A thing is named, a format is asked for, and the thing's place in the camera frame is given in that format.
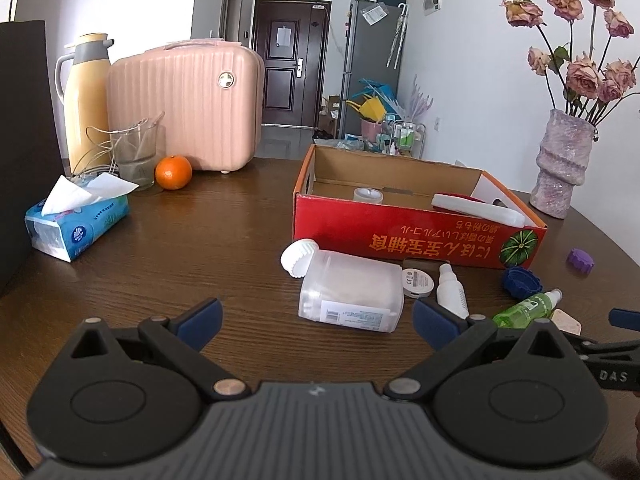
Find small white spray bottle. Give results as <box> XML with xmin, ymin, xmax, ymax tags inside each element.
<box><xmin>436</xmin><ymin>263</ymin><xmax>470</xmax><ymax>320</ymax></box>

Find round white cosmetic tin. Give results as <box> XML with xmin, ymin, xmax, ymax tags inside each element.
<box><xmin>402</xmin><ymin>269</ymin><xmax>435</xmax><ymax>299</ymax></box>

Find beige yellow small box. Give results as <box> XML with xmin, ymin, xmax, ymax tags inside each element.
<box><xmin>550</xmin><ymin>309</ymin><xmax>582</xmax><ymax>336</ymax></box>

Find green spray bottle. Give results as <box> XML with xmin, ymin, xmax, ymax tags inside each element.
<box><xmin>492</xmin><ymin>288</ymin><xmax>563</xmax><ymax>330</ymax></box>

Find blue bottle cap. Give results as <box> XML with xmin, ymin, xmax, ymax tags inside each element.
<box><xmin>501</xmin><ymin>266</ymin><xmax>544</xmax><ymax>302</ymax></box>

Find purple bottle cap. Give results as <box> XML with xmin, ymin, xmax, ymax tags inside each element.
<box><xmin>566</xmin><ymin>248</ymin><xmax>594</xmax><ymax>275</ymax></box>

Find large white plastic bottle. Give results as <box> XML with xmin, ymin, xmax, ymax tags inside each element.
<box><xmin>280</xmin><ymin>238</ymin><xmax>405</xmax><ymax>333</ymax></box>

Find red white lint brush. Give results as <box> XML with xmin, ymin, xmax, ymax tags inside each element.
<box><xmin>432</xmin><ymin>193</ymin><xmax>526</xmax><ymax>228</ymax></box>

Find white tape roll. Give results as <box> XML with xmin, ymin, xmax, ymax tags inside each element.
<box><xmin>352</xmin><ymin>188</ymin><xmax>384</xmax><ymax>204</ymax></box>

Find blue tissue pack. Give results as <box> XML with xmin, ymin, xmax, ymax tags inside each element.
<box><xmin>24</xmin><ymin>172</ymin><xmax>139</xmax><ymax>262</ymax></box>

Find orange fruit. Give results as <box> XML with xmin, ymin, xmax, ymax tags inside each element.
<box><xmin>154</xmin><ymin>155</ymin><xmax>193</xmax><ymax>191</ymax></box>

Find red cardboard box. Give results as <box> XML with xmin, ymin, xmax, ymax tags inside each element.
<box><xmin>292</xmin><ymin>146</ymin><xmax>547</xmax><ymax>269</ymax></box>

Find clear glass cup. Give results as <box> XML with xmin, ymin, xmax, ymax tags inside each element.
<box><xmin>108</xmin><ymin>112</ymin><xmax>165</xmax><ymax>191</ymax></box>

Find black monitor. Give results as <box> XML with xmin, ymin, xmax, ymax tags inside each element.
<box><xmin>0</xmin><ymin>21</ymin><xmax>63</xmax><ymax>286</ymax></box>

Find pink textured vase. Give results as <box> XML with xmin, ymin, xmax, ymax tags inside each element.
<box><xmin>529</xmin><ymin>110</ymin><xmax>597</xmax><ymax>219</ymax></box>

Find pink suitcase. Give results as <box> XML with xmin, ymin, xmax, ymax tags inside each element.
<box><xmin>106</xmin><ymin>39</ymin><xmax>265</xmax><ymax>172</ymax></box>

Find yellow thermos jug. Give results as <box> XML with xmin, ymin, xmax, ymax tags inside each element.
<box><xmin>54</xmin><ymin>32</ymin><xmax>114</xmax><ymax>174</ymax></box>

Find dried pink roses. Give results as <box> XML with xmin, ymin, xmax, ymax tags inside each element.
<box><xmin>500</xmin><ymin>0</ymin><xmax>639</xmax><ymax>127</ymax></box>

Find grey refrigerator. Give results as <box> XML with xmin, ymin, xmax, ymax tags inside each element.
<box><xmin>337</xmin><ymin>0</ymin><xmax>408</xmax><ymax>138</ymax></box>

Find dark brown door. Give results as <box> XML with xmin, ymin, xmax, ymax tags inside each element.
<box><xmin>252</xmin><ymin>0</ymin><xmax>331</xmax><ymax>128</ymax></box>

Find wire storage cart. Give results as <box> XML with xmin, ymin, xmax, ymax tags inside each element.
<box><xmin>386</xmin><ymin>120</ymin><xmax>426</xmax><ymax>159</ymax></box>

